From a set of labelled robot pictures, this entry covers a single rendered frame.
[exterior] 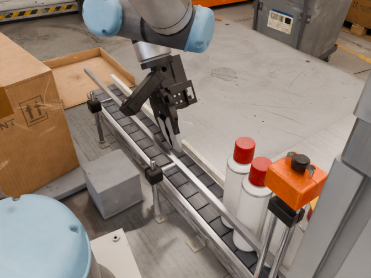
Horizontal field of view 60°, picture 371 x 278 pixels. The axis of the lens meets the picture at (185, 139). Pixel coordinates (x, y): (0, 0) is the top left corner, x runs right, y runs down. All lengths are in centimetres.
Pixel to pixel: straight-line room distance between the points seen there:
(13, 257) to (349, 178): 30
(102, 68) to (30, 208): 98
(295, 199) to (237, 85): 89
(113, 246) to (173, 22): 38
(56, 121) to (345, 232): 64
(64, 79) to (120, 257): 83
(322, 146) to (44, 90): 67
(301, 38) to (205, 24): 222
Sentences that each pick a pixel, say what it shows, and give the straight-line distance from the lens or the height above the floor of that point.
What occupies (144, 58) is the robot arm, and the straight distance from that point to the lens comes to 69.
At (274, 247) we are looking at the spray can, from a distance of 58.
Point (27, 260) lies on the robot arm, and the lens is 36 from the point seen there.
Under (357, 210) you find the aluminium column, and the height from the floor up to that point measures 128.
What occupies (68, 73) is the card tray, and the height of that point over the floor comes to 83.
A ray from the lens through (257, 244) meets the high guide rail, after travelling 55.
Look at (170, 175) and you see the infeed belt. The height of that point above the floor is 88.
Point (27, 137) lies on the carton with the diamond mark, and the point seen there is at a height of 100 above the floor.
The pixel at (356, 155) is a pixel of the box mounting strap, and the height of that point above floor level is 131.
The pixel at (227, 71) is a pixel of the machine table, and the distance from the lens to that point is 127.
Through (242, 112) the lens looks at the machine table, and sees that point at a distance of 104.
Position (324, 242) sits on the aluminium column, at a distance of 22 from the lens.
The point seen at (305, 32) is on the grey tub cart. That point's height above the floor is 49.
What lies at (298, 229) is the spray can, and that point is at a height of 103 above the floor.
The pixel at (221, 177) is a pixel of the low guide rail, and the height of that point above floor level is 92.
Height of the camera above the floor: 142
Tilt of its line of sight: 40 degrees down
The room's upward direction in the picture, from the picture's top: straight up
